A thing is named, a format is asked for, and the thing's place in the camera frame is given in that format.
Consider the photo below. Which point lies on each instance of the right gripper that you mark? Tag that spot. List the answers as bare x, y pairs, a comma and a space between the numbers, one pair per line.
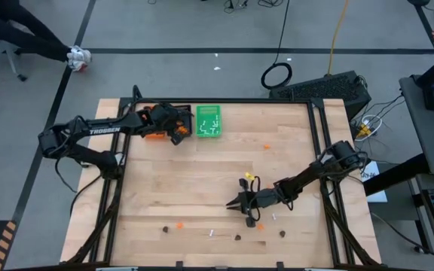
250, 201

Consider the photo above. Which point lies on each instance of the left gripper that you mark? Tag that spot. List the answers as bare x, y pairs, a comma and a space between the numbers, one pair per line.
164, 126

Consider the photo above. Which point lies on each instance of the translucent smoky plastic skull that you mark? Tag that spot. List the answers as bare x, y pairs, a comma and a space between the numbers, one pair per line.
165, 229
237, 237
282, 233

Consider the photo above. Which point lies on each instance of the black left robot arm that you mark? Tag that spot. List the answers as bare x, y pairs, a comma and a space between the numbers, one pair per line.
104, 130

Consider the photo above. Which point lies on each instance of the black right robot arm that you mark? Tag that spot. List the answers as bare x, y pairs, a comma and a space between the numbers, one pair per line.
315, 173

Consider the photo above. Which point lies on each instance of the orange plastic basket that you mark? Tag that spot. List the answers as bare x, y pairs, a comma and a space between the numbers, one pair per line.
156, 136

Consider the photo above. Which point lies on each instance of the black plastic basket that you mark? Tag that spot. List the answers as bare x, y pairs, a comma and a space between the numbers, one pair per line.
190, 124

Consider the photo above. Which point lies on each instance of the yellow tag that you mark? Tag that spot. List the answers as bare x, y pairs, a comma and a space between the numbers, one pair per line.
249, 176

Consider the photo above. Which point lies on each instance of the green plastic basket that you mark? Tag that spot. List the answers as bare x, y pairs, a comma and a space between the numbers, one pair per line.
207, 112

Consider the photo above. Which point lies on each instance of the white shoe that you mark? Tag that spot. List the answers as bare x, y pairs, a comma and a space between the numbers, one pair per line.
79, 66
77, 52

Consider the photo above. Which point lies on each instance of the white paper sheet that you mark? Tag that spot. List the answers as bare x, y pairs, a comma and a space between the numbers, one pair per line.
375, 188

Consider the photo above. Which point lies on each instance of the black computer tower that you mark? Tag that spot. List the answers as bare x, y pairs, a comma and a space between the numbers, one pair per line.
322, 88

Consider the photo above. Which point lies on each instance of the power strip with plugs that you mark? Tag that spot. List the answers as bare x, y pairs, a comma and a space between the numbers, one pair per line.
365, 130

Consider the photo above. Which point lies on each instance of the person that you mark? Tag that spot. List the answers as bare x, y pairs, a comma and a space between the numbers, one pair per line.
21, 34

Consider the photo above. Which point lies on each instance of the grey desk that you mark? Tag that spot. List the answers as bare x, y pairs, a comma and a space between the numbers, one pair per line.
428, 131

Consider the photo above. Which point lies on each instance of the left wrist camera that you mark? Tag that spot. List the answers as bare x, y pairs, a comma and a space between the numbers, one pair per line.
162, 113

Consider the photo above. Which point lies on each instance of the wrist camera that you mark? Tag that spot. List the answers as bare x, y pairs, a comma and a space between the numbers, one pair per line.
162, 113
268, 197

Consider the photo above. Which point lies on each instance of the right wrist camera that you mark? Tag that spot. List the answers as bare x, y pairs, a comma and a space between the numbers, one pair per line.
268, 197

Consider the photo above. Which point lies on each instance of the black table edge bracket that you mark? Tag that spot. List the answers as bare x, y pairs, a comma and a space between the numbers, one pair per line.
277, 264
179, 264

